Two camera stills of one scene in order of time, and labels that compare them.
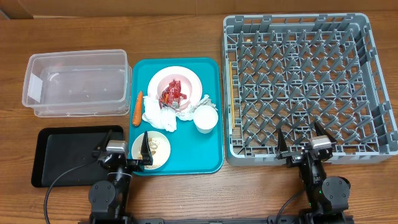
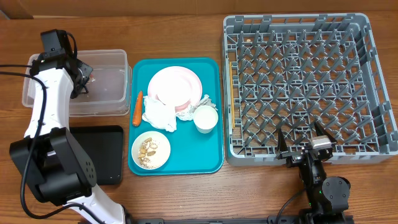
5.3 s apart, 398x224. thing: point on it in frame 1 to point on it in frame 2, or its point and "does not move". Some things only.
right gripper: (294, 156) does not move
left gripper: (138, 165) to (86, 70)
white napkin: (157, 117) does not move
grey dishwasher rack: (288, 72) does not move
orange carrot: (138, 110) does not move
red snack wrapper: (171, 95) to (92, 78)
